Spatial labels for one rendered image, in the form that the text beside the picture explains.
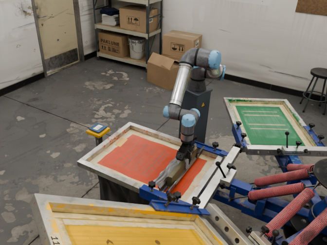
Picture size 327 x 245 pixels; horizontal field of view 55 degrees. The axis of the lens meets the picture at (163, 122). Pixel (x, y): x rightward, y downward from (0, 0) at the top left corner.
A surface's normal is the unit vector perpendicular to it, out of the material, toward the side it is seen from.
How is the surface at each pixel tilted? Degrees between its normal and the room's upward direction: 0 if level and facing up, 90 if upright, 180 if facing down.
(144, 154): 0
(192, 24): 90
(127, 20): 90
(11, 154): 0
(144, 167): 0
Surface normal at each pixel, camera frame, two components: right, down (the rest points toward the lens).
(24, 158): 0.04, -0.85
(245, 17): -0.49, 0.44
